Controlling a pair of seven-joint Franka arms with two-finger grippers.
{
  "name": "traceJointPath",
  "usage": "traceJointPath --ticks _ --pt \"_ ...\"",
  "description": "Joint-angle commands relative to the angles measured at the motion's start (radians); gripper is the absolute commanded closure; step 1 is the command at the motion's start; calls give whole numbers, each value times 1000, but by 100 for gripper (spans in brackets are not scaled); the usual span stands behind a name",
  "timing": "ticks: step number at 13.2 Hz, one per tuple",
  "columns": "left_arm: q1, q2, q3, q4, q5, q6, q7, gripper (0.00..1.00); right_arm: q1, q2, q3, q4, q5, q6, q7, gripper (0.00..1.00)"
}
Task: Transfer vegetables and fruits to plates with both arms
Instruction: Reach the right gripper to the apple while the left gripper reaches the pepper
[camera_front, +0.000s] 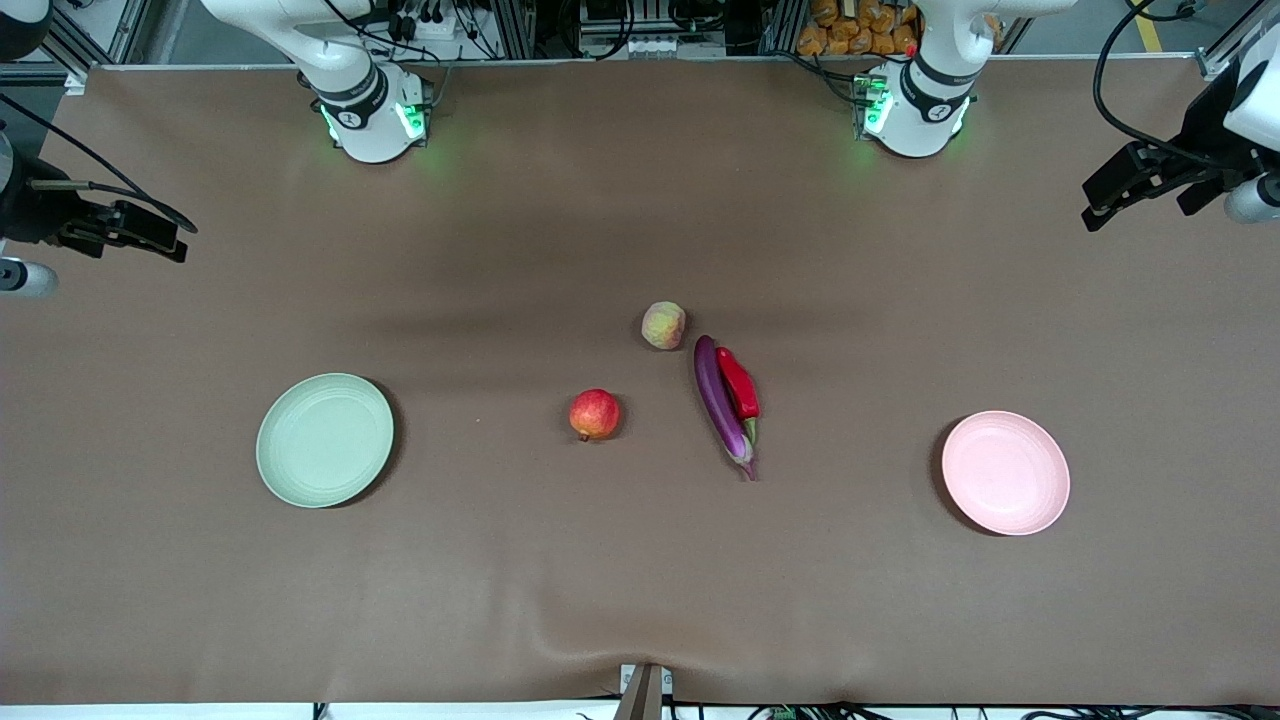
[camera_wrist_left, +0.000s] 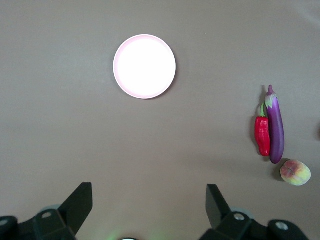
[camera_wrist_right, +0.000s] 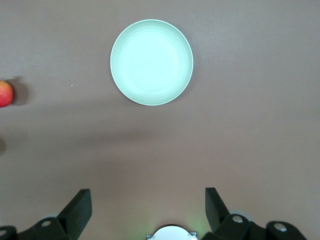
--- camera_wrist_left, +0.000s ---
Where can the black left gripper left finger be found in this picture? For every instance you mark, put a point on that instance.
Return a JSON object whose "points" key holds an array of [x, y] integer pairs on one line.
{"points": [[50, 225]]}

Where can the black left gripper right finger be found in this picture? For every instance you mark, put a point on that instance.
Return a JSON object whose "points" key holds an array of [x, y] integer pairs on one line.
{"points": [[232, 225]]}

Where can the yellow-pink peach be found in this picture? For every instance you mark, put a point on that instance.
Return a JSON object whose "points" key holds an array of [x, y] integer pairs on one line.
{"points": [[295, 173]]}

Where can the red pepper with green stem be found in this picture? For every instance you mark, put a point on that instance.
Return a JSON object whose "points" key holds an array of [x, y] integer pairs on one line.
{"points": [[262, 135]]}

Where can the long purple eggplant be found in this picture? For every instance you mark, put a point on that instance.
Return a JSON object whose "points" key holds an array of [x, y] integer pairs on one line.
{"points": [[276, 135]]}

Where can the pink round plate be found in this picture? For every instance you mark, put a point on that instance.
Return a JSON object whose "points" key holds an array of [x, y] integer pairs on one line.
{"points": [[144, 67]]}

